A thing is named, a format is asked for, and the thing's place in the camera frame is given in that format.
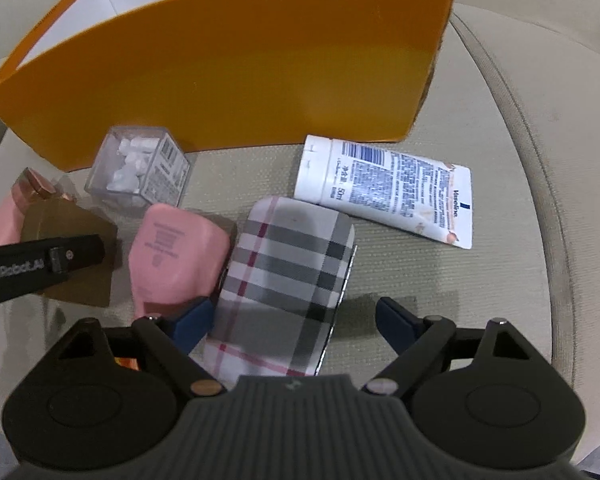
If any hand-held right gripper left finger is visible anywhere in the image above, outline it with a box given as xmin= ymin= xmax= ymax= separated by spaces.
xmin=55 ymin=298 xmax=231 ymax=397

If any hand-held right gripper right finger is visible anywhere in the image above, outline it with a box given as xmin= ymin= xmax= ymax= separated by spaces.
xmin=361 ymin=297 xmax=547 ymax=397

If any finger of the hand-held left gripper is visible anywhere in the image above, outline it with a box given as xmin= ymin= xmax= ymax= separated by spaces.
xmin=48 ymin=233 xmax=106 ymax=283

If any gold cardboard box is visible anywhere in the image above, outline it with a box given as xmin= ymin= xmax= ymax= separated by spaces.
xmin=20 ymin=198 xmax=119 ymax=308

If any pink bottle rose gold cap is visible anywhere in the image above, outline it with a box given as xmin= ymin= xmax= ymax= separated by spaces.
xmin=0 ymin=168 xmax=76 ymax=248

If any pink rounded container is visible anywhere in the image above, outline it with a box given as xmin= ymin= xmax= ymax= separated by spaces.
xmin=128 ymin=203 xmax=231 ymax=320

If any plaid case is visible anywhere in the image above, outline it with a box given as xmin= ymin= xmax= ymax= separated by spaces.
xmin=202 ymin=197 xmax=357 ymax=378

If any white cream tube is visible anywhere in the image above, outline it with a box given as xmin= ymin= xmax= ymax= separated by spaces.
xmin=293 ymin=134 xmax=474 ymax=250

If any orange cardboard box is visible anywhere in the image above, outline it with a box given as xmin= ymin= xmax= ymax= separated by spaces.
xmin=0 ymin=0 xmax=455 ymax=172

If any clear plastic box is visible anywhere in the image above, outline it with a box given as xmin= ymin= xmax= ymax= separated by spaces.
xmin=84 ymin=125 xmax=191 ymax=209

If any beige sofa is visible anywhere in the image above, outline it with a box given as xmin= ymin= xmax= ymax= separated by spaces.
xmin=0 ymin=0 xmax=600 ymax=480

